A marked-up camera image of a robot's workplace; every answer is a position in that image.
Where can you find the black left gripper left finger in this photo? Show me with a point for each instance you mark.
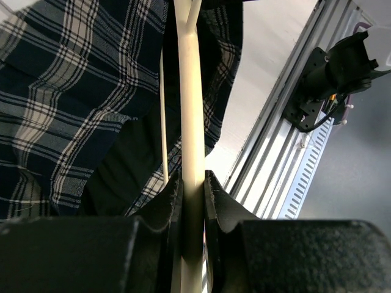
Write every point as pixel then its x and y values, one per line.
pixel 140 253

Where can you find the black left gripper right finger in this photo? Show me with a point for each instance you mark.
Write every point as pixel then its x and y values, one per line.
pixel 248 254

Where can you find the navy plaid skirt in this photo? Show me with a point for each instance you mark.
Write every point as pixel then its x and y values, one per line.
pixel 80 117

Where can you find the cream wooden hanger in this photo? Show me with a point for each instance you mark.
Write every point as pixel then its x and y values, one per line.
pixel 192 145

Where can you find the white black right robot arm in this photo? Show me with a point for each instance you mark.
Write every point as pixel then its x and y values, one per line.
pixel 352 64

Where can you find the white slotted cable duct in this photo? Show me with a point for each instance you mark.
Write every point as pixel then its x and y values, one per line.
pixel 311 147

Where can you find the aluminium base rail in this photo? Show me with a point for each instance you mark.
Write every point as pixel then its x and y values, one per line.
pixel 276 165

